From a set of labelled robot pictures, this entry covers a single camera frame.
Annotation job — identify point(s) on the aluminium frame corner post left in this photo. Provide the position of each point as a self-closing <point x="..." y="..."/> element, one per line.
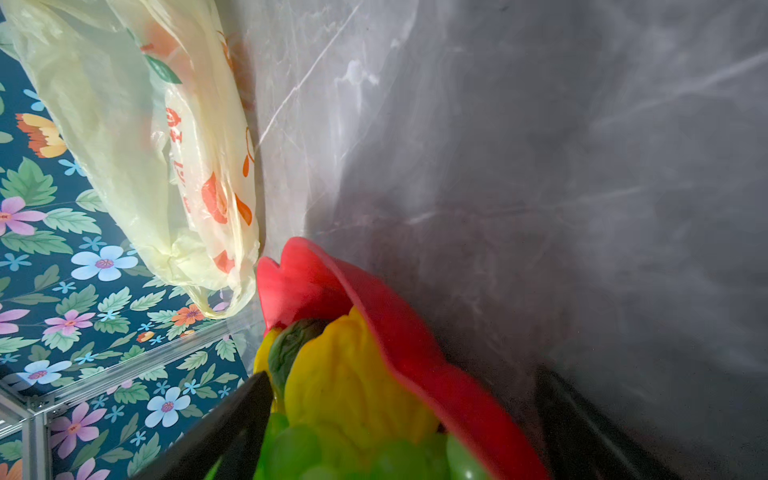
<point x="84" y="421"/>

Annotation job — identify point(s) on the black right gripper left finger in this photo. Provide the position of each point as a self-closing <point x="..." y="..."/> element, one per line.
<point x="225" y="444"/>

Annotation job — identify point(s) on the green fake lime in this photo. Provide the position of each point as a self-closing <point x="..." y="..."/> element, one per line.
<point x="286" y="348"/>

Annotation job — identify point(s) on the yellow fake lemon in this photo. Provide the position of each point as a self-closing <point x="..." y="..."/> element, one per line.
<point x="340" y="381"/>

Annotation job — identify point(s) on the green fake grape bunch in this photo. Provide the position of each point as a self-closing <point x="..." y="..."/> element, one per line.
<point x="300" y="451"/>

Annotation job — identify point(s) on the orange yellow fake banana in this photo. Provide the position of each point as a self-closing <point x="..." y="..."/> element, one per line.
<point x="261" y="365"/>

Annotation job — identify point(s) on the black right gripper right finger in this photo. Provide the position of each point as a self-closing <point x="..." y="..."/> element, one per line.
<point x="582" y="443"/>

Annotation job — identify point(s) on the red flower-shaped plate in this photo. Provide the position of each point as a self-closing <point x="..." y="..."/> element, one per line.
<point x="307" y="282"/>

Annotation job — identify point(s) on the yellow printed plastic bag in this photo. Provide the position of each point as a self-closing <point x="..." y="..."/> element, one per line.
<point x="144" y="95"/>

